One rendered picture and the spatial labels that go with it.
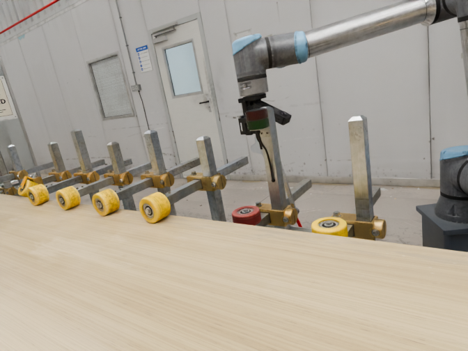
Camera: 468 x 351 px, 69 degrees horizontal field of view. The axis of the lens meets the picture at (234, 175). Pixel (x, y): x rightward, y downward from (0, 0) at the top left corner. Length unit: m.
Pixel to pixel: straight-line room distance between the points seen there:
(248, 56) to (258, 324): 0.73
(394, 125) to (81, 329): 3.27
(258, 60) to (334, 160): 2.89
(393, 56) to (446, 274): 2.99
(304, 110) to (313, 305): 3.35
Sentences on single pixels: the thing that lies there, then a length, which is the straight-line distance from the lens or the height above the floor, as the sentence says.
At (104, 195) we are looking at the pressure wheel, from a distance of 1.21.
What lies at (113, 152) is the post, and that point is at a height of 1.07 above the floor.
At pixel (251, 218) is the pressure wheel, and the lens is 0.93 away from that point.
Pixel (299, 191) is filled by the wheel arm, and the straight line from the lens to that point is 1.22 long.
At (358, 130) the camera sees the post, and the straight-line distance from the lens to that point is 0.87.
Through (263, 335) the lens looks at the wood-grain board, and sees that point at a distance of 0.55.
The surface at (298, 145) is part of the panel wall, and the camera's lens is 3.96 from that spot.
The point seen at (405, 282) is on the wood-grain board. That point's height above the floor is 0.90.
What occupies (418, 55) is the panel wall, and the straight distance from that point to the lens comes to 3.50.
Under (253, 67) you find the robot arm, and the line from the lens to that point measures 1.04.
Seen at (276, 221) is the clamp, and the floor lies 0.84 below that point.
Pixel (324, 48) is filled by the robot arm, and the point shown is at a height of 1.31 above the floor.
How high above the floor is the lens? 1.26
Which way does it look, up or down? 15 degrees down
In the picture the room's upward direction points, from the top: 10 degrees counter-clockwise
